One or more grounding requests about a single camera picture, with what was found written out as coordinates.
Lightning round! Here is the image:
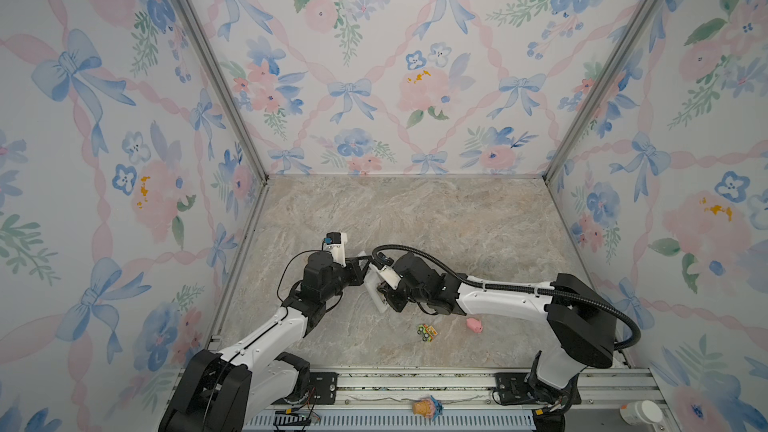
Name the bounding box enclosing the pink blue plush toy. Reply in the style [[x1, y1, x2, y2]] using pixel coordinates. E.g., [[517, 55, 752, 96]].
[[412, 396, 444, 420]]

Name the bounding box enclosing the white cup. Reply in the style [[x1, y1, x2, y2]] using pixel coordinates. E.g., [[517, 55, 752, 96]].
[[619, 400, 663, 426]]

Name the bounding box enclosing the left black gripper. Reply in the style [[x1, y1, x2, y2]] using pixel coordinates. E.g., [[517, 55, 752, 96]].
[[320, 254, 371, 305]]

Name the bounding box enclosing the small circuit board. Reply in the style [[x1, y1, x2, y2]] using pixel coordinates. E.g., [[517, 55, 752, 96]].
[[272, 409, 320, 431]]

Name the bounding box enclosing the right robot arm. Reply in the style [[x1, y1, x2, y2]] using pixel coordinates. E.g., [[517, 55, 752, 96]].
[[371, 251, 617, 407]]

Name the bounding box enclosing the green yellow battery pack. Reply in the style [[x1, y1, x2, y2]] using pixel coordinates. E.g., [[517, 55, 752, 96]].
[[417, 324, 438, 342]]

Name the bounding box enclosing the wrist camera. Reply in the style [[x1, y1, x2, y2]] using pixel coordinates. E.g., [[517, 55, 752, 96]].
[[321, 232, 348, 267], [370, 262, 401, 290]]

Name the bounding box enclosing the aluminium front rail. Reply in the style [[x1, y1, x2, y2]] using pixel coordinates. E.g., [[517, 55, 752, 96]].
[[241, 367, 681, 431]]

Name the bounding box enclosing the pink pig toy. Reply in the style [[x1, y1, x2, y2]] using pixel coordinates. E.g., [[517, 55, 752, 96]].
[[466, 317, 484, 334]]

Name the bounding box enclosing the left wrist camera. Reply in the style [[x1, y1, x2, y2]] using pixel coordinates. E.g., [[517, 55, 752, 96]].
[[321, 232, 348, 267]]

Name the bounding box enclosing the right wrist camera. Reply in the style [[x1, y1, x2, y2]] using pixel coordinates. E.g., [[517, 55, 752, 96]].
[[370, 262, 401, 290]]

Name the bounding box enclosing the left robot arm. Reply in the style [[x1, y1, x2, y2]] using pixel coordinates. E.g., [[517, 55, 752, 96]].
[[158, 250, 371, 431]]

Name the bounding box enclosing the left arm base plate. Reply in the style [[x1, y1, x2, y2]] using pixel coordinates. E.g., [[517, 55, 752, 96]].
[[300, 372, 339, 405]]

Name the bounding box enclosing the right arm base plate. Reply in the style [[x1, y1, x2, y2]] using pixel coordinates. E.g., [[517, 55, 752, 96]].
[[493, 372, 582, 407]]

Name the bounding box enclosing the white remote control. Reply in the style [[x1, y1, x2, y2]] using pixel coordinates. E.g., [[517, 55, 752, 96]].
[[363, 266, 389, 314]]

